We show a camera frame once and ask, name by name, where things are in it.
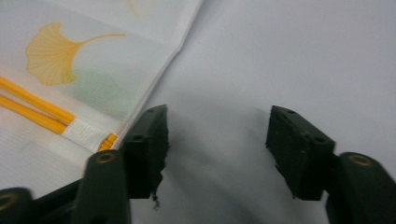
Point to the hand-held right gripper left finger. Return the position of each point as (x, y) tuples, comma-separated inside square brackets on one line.
[(146, 155)]

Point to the white leaf-print mesh laundry bag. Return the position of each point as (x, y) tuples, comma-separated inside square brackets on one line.
[(93, 62)]

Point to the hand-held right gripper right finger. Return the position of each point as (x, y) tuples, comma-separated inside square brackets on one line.
[(299, 155)]

